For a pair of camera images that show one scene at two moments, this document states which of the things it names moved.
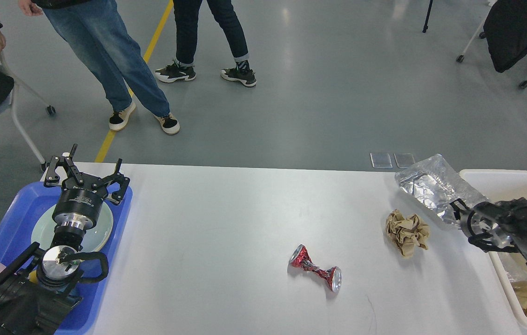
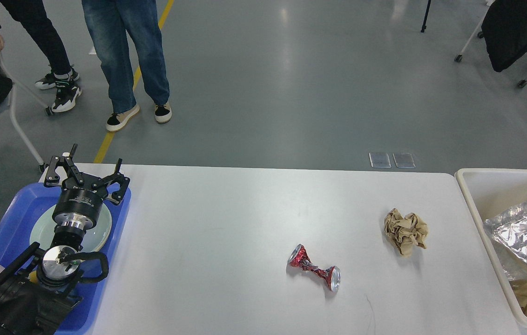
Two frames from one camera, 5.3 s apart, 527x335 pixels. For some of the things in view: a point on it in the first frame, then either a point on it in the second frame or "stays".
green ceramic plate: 94,237 stays
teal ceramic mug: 32,276 stays
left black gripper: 79,204 stays
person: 224,14 to 35,14
